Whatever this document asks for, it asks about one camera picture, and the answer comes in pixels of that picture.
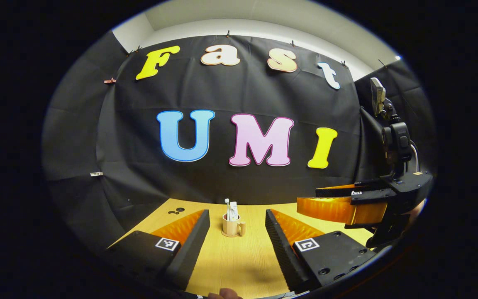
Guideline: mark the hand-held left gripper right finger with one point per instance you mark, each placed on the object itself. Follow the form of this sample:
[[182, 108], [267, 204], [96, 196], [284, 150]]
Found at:
[[284, 257]]

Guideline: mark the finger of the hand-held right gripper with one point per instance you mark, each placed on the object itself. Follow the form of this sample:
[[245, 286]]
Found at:
[[334, 192], [330, 209]]

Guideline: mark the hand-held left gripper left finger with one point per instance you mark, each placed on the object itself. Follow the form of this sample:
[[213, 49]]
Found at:
[[193, 253]]

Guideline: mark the round wooden coaster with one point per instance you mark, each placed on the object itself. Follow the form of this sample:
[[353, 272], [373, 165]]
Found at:
[[227, 235]]

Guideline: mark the beige cup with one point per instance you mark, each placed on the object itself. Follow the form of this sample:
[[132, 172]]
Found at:
[[230, 226]]

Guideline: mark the white toothpaste tube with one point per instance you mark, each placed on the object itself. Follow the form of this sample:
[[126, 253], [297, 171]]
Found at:
[[233, 209]]

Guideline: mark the pale green toothbrush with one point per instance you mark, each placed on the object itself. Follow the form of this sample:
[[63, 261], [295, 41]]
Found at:
[[226, 201]]

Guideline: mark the wooden desktop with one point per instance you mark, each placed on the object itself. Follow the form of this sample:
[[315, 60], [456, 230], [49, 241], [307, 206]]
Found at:
[[239, 261]]

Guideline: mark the round black desk grommet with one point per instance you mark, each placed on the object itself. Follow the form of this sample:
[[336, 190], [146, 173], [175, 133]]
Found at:
[[176, 211]]

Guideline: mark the black backdrop cloth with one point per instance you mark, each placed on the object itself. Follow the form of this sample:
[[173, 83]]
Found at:
[[222, 91]]

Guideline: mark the small red clip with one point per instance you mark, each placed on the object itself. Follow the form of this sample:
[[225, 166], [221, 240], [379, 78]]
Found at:
[[109, 80]]

